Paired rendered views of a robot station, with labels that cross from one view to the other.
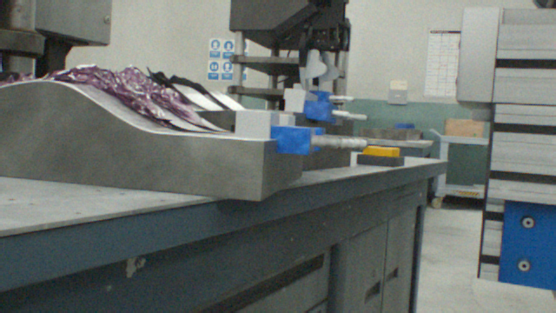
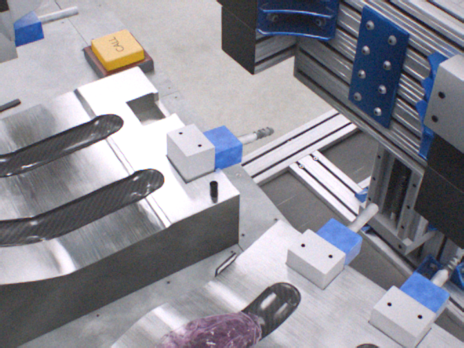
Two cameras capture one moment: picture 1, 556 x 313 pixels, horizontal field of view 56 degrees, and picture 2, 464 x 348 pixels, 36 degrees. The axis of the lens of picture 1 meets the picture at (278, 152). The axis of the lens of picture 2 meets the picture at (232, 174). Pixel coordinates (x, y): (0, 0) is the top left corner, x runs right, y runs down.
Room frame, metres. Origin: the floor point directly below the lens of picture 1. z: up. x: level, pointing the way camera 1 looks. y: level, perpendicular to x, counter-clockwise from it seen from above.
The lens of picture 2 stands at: (0.50, 0.44, 1.49)
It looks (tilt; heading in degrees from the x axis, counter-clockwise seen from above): 47 degrees down; 301
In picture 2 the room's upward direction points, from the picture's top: 1 degrees clockwise
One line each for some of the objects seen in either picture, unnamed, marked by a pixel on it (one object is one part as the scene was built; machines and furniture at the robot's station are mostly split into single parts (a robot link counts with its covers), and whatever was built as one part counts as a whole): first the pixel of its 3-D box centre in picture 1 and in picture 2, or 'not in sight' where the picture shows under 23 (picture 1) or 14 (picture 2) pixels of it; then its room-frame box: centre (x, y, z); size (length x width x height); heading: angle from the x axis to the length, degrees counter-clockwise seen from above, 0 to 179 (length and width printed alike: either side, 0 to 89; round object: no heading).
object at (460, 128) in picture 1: (463, 130); not in sight; (6.43, -2.21, 0.94); 0.41 x 0.33 x 0.29; 79
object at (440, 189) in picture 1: (473, 170); not in sight; (6.37, -2.36, 0.47); 1.10 x 0.52 x 0.94; 80
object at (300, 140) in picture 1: (301, 140); (424, 295); (0.55, -0.02, 0.86); 0.13 x 0.05 x 0.05; 80
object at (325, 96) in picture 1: (325, 98); (30, 24); (1.14, -0.09, 0.93); 0.13 x 0.05 x 0.05; 62
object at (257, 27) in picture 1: (293, 109); not in sight; (5.57, -0.12, 1.03); 1.54 x 0.94 x 2.06; 162
